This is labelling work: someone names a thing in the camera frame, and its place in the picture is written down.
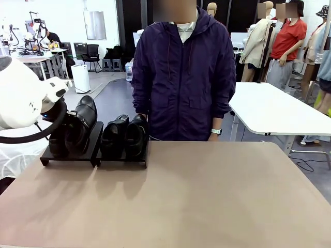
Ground person's left forearm purple sleeve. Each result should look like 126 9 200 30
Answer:
212 77 236 130

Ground seated person in black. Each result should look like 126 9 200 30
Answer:
43 24 76 75

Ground person in purple jacket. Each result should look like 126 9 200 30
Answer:
131 6 236 142

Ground black tripod pole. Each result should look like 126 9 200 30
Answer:
257 22 277 84

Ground mannequin with bucket hat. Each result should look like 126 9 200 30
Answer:
302 5 328 104

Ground left arm black cable sleeve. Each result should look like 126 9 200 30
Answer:
0 99 68 145

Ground person's right forearm purple sleeve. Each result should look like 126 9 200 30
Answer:
131 77 153 116

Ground grey wall panel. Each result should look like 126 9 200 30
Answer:
83 10 107 41

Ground white air purifier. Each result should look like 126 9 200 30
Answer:
71 64 91 94

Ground white translucent plastic cover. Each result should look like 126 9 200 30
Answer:
0 139 50 179

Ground black camera rig on desk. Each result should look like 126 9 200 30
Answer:
24 10 50 56

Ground black backpack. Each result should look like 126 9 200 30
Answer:
103 44 124 60

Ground black floor cable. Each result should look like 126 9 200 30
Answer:
296 159 315 173

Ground mannequin in beige jacket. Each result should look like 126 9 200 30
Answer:
239 1 275 83

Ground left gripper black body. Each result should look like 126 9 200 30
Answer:
41 100 78 130

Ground figure in red t-shirt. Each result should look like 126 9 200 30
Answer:
266 0 308 91

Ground white table with white legs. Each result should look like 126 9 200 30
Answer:
229 82 331 163

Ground black office chair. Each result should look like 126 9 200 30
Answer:
82 44 102 73

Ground black leather loafer shoe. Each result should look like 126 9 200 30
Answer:
100 114 130 159
125 114 150 159
48 123 70 158
64 95 98 156

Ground white desk grey legs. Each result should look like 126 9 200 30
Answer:
0 48 69 83

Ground clear water jug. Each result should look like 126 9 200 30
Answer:
125 61 134 82

